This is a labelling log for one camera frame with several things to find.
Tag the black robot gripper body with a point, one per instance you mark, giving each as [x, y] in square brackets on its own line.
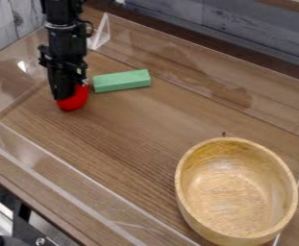
[67, 48]

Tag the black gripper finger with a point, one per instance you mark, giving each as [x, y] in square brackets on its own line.
[83, 77]
[63, 81]

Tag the red plush strawberry toy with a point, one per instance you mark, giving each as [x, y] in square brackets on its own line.
[76, 100]

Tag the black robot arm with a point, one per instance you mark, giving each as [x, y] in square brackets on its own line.
[63, 12]

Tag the green rectangular block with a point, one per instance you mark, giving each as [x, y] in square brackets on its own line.
[120, 81]

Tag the light wooden bowl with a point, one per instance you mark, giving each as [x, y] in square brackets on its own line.
[237, 191]

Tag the clear acrylic table enclosure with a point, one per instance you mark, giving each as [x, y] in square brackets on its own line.
[94, 169]

